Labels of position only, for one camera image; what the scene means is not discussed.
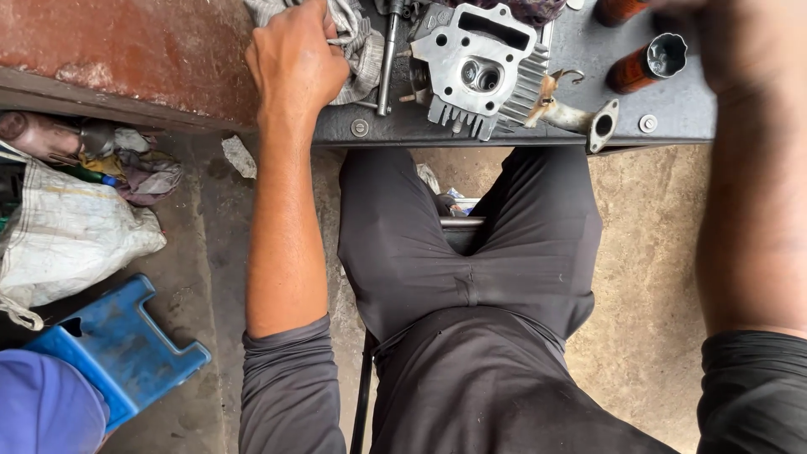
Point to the person's right hand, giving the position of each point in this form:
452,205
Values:
744,44

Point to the person's left hand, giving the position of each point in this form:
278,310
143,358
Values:
293,69

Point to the grey striped cloth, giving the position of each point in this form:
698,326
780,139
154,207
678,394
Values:
359,47

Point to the round table bolt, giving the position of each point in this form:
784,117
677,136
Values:
359,128
647,123

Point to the steel socket wrench rod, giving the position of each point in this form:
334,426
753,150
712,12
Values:
386,63

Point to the crumpled paper scrap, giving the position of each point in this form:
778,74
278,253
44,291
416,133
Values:
239,156

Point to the orange cylinder with chrome cup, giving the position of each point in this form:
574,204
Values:
643,66

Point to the small black metal parts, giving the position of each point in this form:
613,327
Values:
410,9

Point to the red-brown concrete bench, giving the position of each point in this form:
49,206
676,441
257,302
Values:
126,57

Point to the heap of dirty rags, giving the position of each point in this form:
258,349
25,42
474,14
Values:
148,170

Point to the small bent metal hook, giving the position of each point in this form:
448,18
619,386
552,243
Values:
569,74

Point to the metal intake pipe with flange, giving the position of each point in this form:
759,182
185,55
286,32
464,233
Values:
577,116

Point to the silver engine cylinder head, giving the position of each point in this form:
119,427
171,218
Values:
482,66

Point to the litter heap under table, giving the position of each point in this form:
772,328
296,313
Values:
451,197

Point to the green bottle with blue cap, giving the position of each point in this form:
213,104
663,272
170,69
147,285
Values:
88,175

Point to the rusty exhaust pipe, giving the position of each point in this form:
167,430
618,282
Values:
44,133

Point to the white woven sack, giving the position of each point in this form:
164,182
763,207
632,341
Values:
69,233

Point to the person's dark trousers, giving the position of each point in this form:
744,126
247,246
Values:
504,252

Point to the blue plastic stool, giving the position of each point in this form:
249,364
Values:
120,347

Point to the person's dark grey shirt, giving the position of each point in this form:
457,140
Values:
504,403

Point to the metal frame stool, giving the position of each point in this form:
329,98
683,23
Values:
462,222

